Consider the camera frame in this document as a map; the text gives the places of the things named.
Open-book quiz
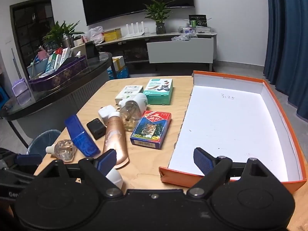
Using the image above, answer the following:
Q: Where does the yellow cardboard box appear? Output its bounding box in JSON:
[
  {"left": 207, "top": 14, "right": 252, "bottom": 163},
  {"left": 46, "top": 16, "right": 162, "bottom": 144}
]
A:
[{"left": 103, "top": 28, "right": 122, "bottom": 42}]

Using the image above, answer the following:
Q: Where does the white red medicine box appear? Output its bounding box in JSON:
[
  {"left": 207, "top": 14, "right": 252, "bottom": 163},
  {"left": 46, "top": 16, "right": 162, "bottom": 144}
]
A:
[{"left": 55, "top": 48, "right": 73, "bottom": 68}]

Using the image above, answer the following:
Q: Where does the rose gold cosmetic tube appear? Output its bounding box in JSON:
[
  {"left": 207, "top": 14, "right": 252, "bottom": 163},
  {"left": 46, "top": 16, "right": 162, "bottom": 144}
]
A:
[{"left": 102, "top": 112, "right": 129, "bottom": 169}]

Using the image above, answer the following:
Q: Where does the teal adhesive bandage box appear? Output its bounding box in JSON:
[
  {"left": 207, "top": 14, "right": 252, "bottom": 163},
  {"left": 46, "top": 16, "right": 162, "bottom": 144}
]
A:
[{"left": 144, "top": 78, "right": 174, "bottom": 105}]

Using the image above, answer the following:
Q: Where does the dark framed window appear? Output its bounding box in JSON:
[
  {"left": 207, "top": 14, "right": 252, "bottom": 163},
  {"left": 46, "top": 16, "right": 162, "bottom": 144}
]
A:
[{"left": 10, "top": 1, "right": 54, "bottom": 70}]

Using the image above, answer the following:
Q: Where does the white charger plug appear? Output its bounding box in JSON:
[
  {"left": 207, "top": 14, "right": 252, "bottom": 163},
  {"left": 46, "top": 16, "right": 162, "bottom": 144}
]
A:
[{"left": 98, "top": 105, "right": 118, "bottom": 126}]

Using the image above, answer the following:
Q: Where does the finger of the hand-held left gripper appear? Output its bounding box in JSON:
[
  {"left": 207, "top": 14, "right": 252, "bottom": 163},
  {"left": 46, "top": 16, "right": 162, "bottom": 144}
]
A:
[{"left": 15, "top": 154, "right": 43, "bottom": 166}]

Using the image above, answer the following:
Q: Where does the blue plastic case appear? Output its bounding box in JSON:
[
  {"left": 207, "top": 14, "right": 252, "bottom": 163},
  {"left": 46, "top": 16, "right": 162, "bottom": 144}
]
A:
[{"left": 64, "top": 115, "right": 101, "bottom": 157}]

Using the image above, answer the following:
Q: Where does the pale purple plastic container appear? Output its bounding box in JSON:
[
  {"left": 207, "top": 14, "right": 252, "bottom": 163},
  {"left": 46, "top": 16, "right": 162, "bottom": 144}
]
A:
[{"left": 12, "top": 78, "right": 30, "bottom": 105}]

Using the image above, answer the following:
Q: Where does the black charger plug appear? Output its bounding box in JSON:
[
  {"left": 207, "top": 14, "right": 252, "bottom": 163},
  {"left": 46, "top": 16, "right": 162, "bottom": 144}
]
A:
[{"left": 87, "top": 118, "right": 106, "bottom": 140}]

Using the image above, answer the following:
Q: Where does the white router with antennas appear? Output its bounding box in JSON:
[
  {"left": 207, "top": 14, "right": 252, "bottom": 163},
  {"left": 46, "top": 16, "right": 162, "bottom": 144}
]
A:
[{"left": 124, "top": 22, "right": 145, "bottom": 38}]

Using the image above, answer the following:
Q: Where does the small black box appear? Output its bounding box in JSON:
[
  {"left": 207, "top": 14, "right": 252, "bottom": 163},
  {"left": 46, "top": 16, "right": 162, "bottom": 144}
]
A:
[{"left": 85, "top": 41, "right": 100, "bottom": 59}]

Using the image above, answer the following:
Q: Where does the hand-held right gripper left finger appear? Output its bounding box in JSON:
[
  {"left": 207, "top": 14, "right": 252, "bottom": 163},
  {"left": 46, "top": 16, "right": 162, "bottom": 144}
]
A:
[{"left": 47, "top": 149, "right": 123, "bottom": 197}]

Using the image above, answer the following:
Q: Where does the clear crumpled plastic bag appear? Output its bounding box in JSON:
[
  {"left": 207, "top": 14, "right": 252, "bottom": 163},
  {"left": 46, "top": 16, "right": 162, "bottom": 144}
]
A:
[{"left": 171, "top": 34, "right": 198, "bottom": 41}]

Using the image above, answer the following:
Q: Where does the potted plant in dark vase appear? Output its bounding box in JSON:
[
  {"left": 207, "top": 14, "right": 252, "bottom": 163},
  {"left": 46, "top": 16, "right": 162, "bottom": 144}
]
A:
[{"left": 144, "top": 0, "right": 175, "bottom": 34}]

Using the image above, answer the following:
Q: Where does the pink packet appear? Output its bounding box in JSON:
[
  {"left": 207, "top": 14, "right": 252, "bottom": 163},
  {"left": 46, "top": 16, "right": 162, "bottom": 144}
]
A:
[{"left": 37, "top": 49, "right": 50, "bottom": 60}]

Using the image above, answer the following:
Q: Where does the small clear glass bottle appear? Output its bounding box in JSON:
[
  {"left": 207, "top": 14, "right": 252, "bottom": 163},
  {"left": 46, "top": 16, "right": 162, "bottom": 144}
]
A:
[{"left": 46, "top": 140, "right": 77, "bottom": 162}]

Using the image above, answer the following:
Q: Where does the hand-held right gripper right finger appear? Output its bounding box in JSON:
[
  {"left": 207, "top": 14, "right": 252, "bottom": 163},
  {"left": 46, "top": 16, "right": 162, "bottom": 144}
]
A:
[{"left": 188, "top": 147, "right": 275, "bottom": 197}]

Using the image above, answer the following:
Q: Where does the white red plastic bag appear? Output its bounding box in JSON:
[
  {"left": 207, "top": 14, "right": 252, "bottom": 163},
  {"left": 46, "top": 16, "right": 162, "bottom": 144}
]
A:
[{"left": 83, "top": 26, "right": 105, "bottom": 44}]

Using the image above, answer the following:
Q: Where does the white television stand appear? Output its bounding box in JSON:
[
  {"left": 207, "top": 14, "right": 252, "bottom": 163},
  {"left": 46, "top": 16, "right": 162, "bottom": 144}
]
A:
[{"left": 95, "top": 31, "right": 218, "bottom": 72}]

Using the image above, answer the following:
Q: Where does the orange cardboard box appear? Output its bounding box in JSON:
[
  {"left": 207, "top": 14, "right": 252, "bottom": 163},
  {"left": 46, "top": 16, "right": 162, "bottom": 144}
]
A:
[{"left": 159, "top": 71, "right": 307, "bottom": 193}]

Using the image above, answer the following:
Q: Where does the blue wrapped bottle pack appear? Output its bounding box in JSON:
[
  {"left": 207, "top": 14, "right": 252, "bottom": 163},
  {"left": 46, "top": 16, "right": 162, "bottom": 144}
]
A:
[{"left": 107, "top": 67, "right": 129, "bottom": 80}]

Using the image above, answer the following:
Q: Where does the black green box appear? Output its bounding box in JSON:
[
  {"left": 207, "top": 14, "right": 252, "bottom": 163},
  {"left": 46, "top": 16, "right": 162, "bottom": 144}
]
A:
[{"left": 188, "top": 14, "right": 208, "bottom": 28}]

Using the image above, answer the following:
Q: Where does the purple ornate tray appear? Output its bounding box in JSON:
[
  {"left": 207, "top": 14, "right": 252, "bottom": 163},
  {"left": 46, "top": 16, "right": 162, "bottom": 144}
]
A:
[{"left": 29, "top": 55, "right": 88, "bottom": 92}]

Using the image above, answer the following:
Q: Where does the small white box green label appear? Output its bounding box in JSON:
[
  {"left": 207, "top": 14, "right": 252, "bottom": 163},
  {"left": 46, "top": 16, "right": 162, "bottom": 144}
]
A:
[{"left": 115, "top": 85, "right": 144, "bottom": 104}]

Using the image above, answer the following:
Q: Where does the dark blue curtain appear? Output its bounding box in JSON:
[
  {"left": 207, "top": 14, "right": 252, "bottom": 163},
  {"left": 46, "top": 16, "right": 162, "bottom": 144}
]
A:
[{"left": 263, "top": 0, "right": 308, "bottom": 121}]

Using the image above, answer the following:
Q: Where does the white plug-in heater with bottle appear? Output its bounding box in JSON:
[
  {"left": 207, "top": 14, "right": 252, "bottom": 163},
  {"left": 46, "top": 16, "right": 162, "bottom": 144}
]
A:
[{"left": 117, "top": 93, "right": 148, "bottom": 132}]

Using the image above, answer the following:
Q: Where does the leafy potted plant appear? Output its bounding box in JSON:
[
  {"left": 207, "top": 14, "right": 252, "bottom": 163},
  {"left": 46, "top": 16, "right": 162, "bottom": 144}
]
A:
[{"left": 42, "top": 20, "right": 85, "bottom": 49}]

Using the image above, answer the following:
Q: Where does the dark glass-top table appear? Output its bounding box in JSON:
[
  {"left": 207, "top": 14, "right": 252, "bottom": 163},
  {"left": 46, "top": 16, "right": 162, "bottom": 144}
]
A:
[{"left": 0, "top": 52, "right": 113, "bottom": 147}]

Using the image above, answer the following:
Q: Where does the trash bin with blue bag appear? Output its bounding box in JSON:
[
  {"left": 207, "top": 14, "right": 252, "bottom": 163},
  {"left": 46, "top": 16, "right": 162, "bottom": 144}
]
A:
[{"left": 26, "top": 129, "right": 62, "bottom": 156}]

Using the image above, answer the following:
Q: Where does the white yellow cardboard carton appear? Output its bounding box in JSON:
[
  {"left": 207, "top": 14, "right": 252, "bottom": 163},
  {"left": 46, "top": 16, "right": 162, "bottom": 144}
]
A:
[{"left": 112, "top": 56, "right": 126, "bottom": 71}]

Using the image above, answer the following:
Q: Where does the blue red playing card box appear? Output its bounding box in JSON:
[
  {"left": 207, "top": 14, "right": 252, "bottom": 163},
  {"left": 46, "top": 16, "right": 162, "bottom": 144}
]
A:
[{"left": 130, "top": 110, "right": 172, "bottom": 150}]

